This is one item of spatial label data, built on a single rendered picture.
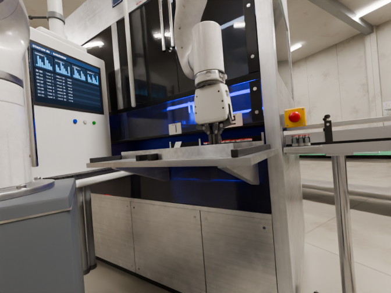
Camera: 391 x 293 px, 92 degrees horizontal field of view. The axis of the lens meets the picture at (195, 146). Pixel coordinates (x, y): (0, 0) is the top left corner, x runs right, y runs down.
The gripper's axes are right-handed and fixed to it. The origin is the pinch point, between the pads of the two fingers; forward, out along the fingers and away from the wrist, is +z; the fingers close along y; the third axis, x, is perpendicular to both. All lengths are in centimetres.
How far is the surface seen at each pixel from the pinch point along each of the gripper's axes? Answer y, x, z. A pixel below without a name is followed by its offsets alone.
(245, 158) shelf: -9.6, 4.6, 4.7
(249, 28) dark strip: -3, -36, -48
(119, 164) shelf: 36.6, 4.7, 5.3
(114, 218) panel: 103, -35, 49
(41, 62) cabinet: 86, 8, -46
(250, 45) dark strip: -3, -36, -41
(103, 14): 96, -36, -98
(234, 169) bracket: -2.4, -7.2, 8.9
